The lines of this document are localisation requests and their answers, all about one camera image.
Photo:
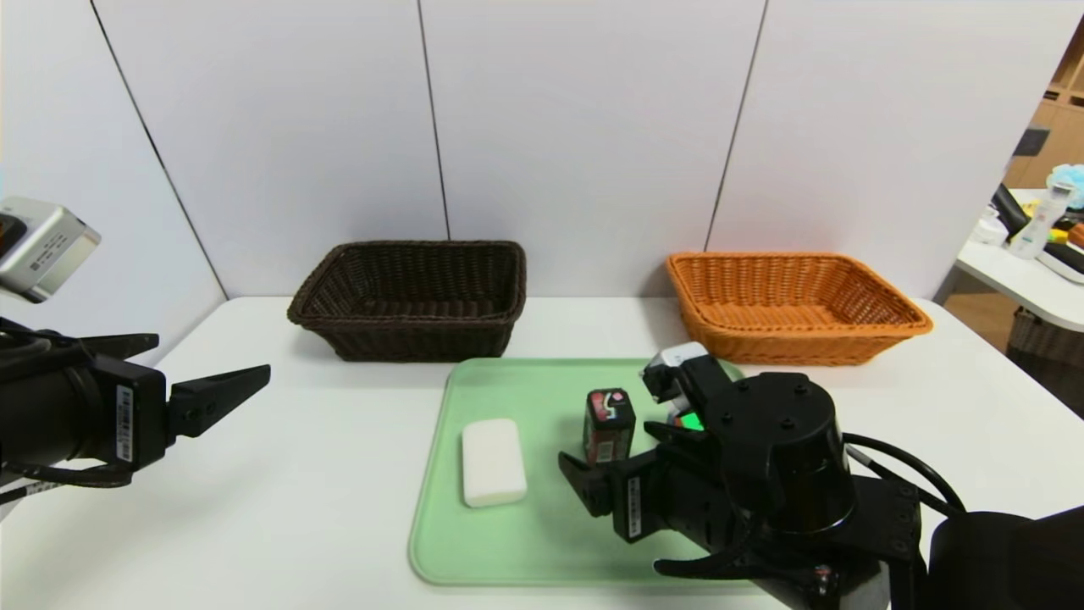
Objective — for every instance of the colourful puzzle cube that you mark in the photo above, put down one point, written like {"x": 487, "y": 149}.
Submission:
{"x": 692, "y": 421}

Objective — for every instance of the small white cup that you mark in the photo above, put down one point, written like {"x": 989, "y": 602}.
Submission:
{"x": 987, "y": 230}

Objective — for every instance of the dark brown wicker basket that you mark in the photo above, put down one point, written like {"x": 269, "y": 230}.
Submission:
{"x": 406, "y": 335}

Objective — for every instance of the black red snack box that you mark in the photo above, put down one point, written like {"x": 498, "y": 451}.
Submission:
{"x": 610, "y": 424}

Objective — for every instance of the grey woven bin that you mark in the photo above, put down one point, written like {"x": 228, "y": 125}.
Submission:
{"x": 1046, "y": 339}

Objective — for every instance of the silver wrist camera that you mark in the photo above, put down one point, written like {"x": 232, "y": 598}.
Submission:
{"x": 42, "y": 246}
{"x": 677, "y": 360}

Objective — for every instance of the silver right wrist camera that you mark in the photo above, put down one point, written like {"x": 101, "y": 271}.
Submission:
{"x": 677, "y": 360}

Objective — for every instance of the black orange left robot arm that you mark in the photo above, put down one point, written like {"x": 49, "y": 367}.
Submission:
{"x": 34, "y": 415}

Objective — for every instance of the white flat tray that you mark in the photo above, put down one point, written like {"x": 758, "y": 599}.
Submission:
{"x": 1063, "y": 263}

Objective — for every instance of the white soap bar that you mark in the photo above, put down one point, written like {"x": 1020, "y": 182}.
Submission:
{"x": 493, "y": 462}

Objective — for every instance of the wooden shelf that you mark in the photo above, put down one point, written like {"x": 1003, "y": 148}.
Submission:
{"x": 1063, "y": 144}

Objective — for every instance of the orange wicker basket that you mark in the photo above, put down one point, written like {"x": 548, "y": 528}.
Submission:
{"x": 788, "y": 339}

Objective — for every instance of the black bag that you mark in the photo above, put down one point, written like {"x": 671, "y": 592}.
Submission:
{"x": 1006, "y": 207}

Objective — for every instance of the clear plastic bottle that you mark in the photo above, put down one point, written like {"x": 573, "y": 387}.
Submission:
{"x": 1040, "y": 222}

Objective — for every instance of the dark grey box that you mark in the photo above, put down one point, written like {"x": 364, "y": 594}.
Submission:
{"x": 1029, "y": 141}

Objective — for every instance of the white side table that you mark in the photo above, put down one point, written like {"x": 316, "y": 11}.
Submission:
{"x": 1016, "y": 284}

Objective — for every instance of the green plastic tray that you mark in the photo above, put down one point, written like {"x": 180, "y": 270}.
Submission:
{"x": 525, "y": 542}

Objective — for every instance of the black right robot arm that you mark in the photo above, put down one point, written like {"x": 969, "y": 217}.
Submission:
{"x": 788, "y": 449}

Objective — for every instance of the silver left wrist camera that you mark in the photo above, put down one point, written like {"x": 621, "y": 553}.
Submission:
{"x": 42, "y": 246}

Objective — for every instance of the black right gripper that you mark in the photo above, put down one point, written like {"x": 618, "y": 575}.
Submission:
{"x": 631, "y": 501}

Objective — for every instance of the blue fluffy sponge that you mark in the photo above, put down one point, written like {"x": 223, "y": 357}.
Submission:
{"x": 1069, "y": 176}

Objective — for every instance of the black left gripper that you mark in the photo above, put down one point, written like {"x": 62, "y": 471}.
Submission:
{"x": 129, "y": 421}

